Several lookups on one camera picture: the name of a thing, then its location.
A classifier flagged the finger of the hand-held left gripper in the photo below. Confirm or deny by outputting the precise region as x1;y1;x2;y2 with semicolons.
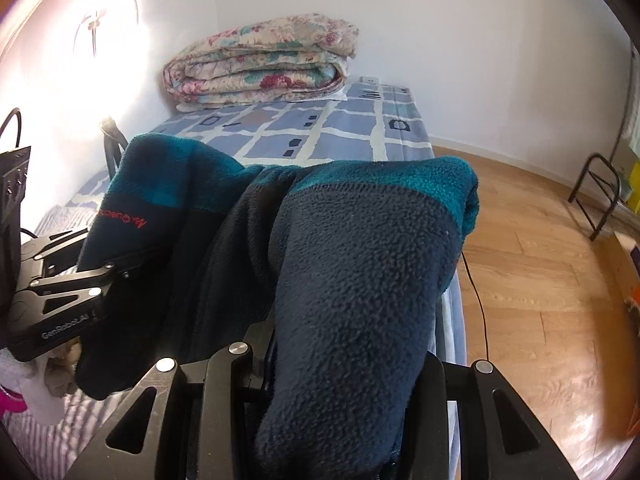
17;247;161;320
22;229;93;275

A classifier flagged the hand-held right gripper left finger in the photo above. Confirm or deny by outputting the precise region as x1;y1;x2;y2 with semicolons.
64;322;278;480

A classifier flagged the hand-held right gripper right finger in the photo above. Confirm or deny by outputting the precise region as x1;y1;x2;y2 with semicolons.
395;352;578;480

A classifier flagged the teal plaid fleece jacket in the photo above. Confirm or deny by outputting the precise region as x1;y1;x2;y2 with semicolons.
75;132;481;480

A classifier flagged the person's left hand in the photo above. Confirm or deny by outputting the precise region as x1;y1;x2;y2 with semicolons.
46;342;85;396

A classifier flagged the blue white striped quilt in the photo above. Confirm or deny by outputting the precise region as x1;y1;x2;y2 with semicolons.
10;207;468;480

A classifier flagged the blue checked bedsheet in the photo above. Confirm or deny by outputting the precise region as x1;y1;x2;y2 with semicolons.
65;77;436;211

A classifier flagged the cardboard box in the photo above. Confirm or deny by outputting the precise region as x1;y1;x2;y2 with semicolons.
600;232;640;321

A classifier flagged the black metal rack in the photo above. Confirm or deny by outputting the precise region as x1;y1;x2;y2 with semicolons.
569;152;631;242

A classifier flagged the folded floral quilt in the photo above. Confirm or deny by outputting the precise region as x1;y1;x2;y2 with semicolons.
162;17;360;112

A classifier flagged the yellow box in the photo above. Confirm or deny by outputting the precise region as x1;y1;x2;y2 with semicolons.
625;157;640;206

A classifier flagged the black cable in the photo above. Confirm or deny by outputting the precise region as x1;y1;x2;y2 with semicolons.
460;250;488;361

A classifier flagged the ring light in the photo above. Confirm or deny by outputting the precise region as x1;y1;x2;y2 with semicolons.
72;0;140;63

